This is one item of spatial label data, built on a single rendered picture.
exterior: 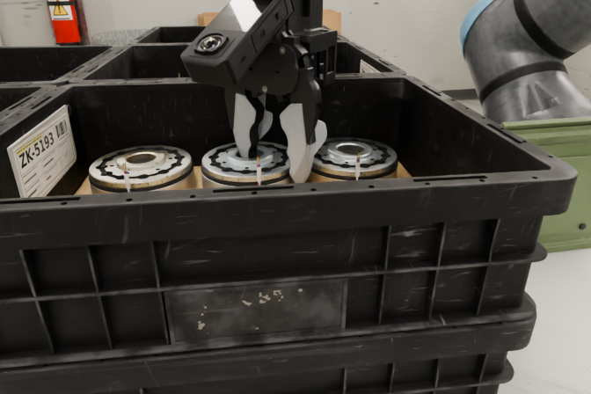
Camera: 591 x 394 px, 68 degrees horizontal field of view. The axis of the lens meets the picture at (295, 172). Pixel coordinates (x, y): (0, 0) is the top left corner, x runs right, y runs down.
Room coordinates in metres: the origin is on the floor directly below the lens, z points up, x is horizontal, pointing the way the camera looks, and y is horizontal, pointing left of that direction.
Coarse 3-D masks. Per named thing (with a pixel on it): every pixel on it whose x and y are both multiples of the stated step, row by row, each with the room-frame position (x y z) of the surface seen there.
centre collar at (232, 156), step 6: (234, 150) 0.44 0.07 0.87; (258, 150) 0.45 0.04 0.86; (264, 150) 0.44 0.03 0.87; (270, 150) 0.44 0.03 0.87; (228, 156) 0.43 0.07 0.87; (234, 156) 0.43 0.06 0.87; (264, 156) 0.43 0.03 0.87; (270, 156) 0.43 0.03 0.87; (234, 162) 0.42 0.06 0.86; (240, 162) 0.41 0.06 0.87; (246, 162) 0.41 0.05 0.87; (252, 162) 0.41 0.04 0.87; (264, 162) 0.42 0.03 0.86
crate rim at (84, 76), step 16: (128, 48) 0.74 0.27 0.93; (144, 48) 0.77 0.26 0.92; (160, 48) 0.78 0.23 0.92; (352, 48) 0.77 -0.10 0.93; (96, 64) 0.60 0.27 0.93; (384, 64) 0.60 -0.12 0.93; (80, 80) 0.50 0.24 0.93; (96, 80) 0.50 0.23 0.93; (112, 80) 0.50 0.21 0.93; (128, 80) 0.50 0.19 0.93; (144, 80) 0.50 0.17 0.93; (160, 80) 0.50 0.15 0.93; (176, 80) 0.50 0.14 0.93
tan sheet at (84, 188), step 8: (200, 168) 0.48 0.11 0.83; (400, 168) 0.48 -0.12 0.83; (88, 176) 0.46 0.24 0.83; (200, 176) 0.46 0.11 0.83; (400, 176) 0.46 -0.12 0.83; (408, 176) 0.46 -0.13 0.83; (88, 184) 0.44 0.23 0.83; (200, 184) 0.44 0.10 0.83; (80, 192) 0.42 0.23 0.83; (88, 192) 0.42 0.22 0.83
